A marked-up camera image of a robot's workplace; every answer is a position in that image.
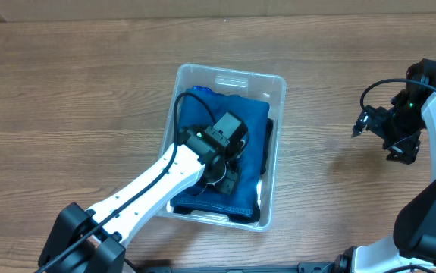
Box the blue denim cloth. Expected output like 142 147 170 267
171 88 270 216

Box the clear plastic storage bin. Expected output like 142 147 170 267
158 64 287 232

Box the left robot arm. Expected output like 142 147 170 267
38 111 248 272

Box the blue glitter cloth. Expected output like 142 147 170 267
192 86 214 94

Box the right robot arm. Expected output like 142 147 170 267
314 58 436 272

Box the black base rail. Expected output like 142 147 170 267
122 261 334 273

